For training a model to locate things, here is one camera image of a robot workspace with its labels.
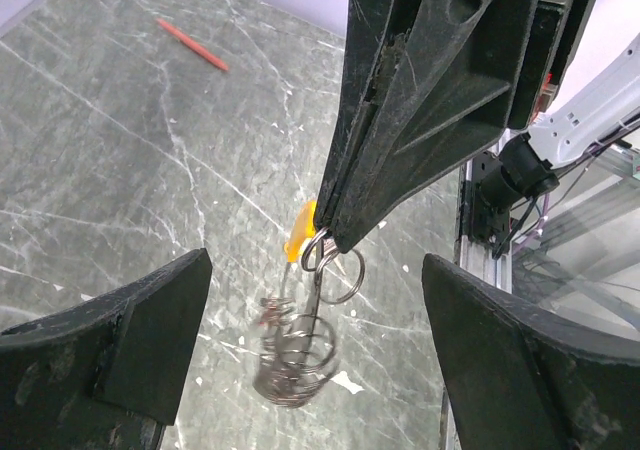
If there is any red key tag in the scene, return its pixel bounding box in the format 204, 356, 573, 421
257, 297, 295, 326

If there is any aluminium frame rail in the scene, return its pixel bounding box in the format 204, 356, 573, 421
452, 134, 640, 331

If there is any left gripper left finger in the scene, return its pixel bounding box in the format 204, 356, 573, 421
1, 248, 212, 449

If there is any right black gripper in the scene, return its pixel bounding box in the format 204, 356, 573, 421
329, 0, 596, 252

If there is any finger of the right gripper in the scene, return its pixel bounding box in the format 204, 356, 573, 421
314, 0, 423, 230

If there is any large keyring yellow handle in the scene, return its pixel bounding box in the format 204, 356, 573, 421
253, 200, 365, 409

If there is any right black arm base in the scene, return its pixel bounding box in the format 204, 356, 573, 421
471, 151, 522, 246

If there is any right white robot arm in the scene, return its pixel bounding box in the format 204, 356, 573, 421
314, 0, 639, 252

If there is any red pencil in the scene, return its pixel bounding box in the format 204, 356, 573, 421
156, 18, 229, 72

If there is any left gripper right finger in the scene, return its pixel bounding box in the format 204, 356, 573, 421
422, 254, 639, 449

